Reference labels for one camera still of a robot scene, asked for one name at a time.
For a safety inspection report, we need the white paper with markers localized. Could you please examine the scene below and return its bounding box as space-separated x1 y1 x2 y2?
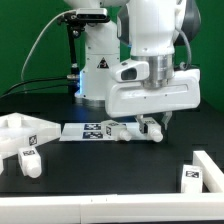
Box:
59 122 152 142

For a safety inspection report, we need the black cable upper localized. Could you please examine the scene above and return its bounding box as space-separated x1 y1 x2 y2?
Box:
0 76 73 98

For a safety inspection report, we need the white L-shaped obstacle wall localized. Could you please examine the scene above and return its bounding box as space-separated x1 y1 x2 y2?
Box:
0 151 224 224

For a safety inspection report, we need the black camera on stand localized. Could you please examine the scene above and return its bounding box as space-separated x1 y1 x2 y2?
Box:
57 8 110 24

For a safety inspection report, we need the black cable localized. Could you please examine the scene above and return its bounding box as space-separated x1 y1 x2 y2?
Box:
0 76 73 98
0 83 76 99

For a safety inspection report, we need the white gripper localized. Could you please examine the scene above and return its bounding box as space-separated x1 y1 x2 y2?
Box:
105 60 200 134

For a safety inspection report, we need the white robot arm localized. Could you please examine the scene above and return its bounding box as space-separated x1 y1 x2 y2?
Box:
64 0 200 119

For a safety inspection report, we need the grey camera cable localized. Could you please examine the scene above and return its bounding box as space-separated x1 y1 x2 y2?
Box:
20 10 77 82

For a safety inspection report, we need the white square tabletop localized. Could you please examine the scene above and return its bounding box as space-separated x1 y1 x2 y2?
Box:
0 113 61 159

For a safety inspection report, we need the black cable lower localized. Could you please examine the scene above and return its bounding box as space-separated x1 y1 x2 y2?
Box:
0 83 76 99

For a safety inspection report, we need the black camera stand pole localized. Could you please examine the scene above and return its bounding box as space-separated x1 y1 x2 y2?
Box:
67 25 81 95

